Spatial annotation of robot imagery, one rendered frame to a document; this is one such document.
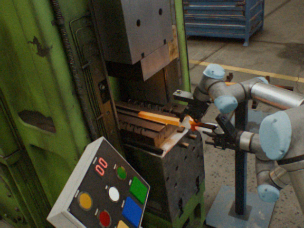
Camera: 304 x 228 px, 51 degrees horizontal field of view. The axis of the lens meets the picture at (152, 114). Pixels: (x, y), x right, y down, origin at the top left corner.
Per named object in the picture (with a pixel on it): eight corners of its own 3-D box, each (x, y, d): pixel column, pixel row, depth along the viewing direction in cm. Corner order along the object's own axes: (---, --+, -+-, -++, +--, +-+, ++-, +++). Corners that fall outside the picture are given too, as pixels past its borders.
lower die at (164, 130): (177, 127, 162) (175, 113, 158) (155, 149, 149) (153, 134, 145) (116, 110, 186) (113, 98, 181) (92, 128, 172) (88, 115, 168)
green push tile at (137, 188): (148, 188, 119) (135, 175, 117) (144, 204, 113) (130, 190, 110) (144, 190, 120) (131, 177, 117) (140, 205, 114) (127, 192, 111)
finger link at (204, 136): (193, 139, 144) (212, 143, 139) (192, 128, 141) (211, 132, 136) (196, 135, 146) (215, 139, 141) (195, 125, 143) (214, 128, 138)
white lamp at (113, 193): (123, 195, 105) (120, 186, 103) (113, 205, 102) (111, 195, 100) (116, 192, 107) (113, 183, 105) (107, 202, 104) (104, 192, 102)
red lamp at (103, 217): (114, 220, 97) (111, 210, 95) (104, 231, 94) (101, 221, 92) (107, 216, 99) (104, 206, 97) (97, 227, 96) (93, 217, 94)
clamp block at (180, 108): (189, 115, 170) (188, 105, 167) (181, 123, 165) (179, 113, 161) (170, 111, 177) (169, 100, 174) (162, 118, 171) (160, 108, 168)
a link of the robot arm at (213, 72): (213, 77, 118) (204, 61, 123) (202, 97, 126) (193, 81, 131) (230, 76, 121) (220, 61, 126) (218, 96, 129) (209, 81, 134)
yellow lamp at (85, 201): (96, 202, 94) (92, 192, 92) (85, 213, 91) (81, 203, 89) (89, 199, 96) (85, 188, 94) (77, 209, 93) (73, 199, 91)
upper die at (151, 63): (169, 62, 144) (167, 42, 139) (144, 81, 131) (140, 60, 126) (102, 53, 167) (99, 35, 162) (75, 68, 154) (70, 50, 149)
